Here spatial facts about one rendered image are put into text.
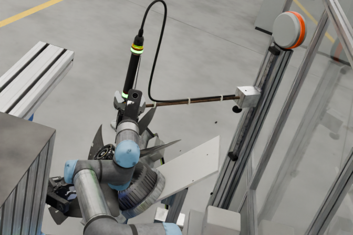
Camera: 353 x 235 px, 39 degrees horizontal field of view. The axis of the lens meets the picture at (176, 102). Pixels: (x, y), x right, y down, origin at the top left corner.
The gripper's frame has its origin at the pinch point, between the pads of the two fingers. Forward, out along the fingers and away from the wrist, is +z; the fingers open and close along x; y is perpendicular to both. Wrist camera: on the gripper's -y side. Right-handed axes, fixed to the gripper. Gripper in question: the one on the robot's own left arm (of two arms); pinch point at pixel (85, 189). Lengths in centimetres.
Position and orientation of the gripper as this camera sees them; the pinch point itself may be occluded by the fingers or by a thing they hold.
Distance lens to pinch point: 212.3
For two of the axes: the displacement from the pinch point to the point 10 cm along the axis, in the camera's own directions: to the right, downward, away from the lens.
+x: -2.0, 8.8, 4.3
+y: -5.2, -4.6, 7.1
